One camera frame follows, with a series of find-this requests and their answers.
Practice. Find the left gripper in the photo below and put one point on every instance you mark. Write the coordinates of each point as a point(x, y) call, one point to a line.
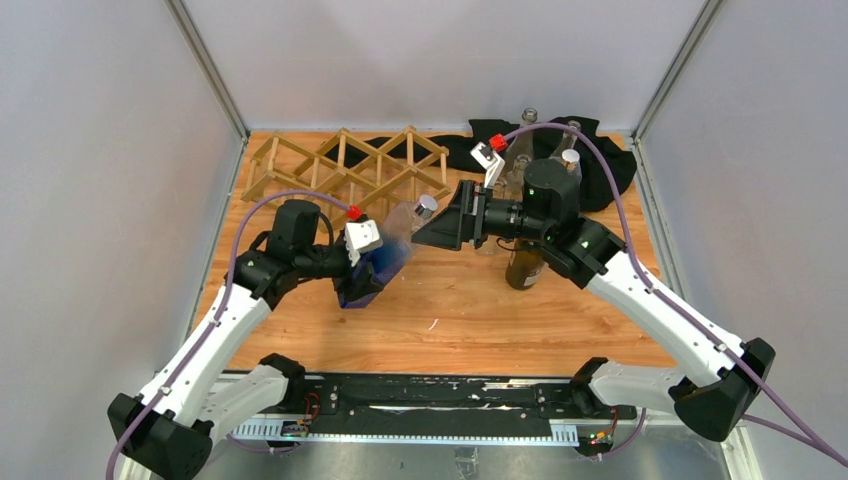
point(354, 287)

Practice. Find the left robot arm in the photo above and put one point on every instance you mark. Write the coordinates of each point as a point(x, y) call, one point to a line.
point(173, 423)

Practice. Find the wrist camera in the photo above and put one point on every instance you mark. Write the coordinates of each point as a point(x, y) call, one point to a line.
point(490, 161)
point(361, 238)

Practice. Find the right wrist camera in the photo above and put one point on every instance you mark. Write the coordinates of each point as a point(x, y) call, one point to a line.
point(490, 161)

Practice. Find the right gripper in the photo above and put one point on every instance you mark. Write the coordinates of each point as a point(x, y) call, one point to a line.
point(462, 221)

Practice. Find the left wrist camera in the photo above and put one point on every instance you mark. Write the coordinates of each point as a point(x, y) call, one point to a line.
point(361, 238)

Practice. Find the wooden wine rack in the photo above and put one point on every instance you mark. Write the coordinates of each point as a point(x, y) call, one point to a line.
point(347, 168)

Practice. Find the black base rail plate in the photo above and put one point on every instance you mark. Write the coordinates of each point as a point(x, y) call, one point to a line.
point(422, 408)

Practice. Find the blue labelled bottle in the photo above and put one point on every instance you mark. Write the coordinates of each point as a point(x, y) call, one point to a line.
point(571, 160)

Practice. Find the clear bottle dark label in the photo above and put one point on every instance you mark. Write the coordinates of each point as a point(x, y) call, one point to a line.
point(568, 139)

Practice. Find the black cloth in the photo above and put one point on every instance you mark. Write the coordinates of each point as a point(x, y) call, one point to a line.
point(595, 193)

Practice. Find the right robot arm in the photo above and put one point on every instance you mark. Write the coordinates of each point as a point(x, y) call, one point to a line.
point(716, 374)

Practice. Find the dark green wine bottle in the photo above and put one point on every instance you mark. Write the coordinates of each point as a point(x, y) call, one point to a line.
point(525, 265)

